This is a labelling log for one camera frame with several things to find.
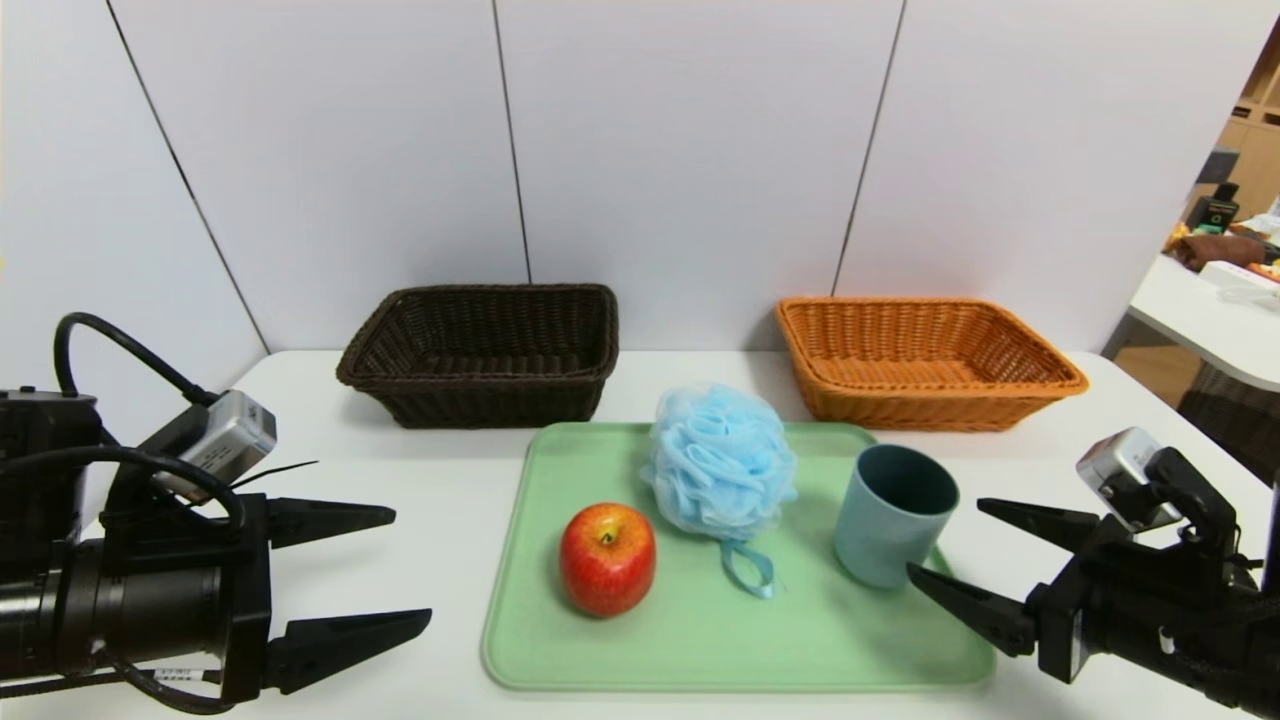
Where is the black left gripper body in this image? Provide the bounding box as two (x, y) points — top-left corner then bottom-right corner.
(94, 492), (273, 704)

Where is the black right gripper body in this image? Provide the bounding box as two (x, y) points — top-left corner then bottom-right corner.
(1034, 513), (1197, 685)

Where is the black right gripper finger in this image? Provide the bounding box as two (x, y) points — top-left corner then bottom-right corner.
(977, 497), (1101, 555)
(905, 562), (1048, 659)

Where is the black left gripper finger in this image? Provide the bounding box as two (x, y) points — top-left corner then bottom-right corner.
(265, 496), (397, 550)
(263, 608), (433, 695)

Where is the blue-grey plastic cup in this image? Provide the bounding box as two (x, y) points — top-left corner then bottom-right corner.
(833, 443), (960, 590)

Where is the red apple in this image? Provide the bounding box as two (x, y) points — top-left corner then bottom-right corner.
(559, 501), (658, 618)

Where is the light blue mesh bath pouf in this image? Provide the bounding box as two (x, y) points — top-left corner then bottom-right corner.
(640, 382), (799, 600)

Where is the orange wicker basket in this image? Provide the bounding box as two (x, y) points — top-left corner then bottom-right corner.
(775, 296), (1090, 433)

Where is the dark brown wicker basket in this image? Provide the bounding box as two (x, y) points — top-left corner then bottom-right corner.
(336, 284), (620, 430)

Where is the white side table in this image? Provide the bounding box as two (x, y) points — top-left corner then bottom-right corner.
(1127, 255), (1280, 393)

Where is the light green plastic tray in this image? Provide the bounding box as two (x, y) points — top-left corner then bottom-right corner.
(481, 421), (997, 693)

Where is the white flat box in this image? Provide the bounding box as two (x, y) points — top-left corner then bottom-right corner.
(1197, 262), (1280, 293)

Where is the brown cloth bundle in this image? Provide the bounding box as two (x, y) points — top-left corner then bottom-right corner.
(1172, 233), (1265, 273)

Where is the black device with green mark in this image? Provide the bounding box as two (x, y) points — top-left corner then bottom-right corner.
(1187, 183), (1239, 234)

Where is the wooden shelf unit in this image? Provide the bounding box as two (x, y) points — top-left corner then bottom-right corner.
(1212, 10), (1280, 221)

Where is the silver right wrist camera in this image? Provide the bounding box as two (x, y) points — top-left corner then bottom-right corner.
(1076, 427), (1186, 533)

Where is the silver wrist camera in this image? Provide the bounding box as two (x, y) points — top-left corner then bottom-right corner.
(140, 390), (278, 504)
(1076, 427), (1186, 533)

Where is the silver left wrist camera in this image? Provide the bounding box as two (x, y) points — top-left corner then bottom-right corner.
(140, 390), (278, 504)

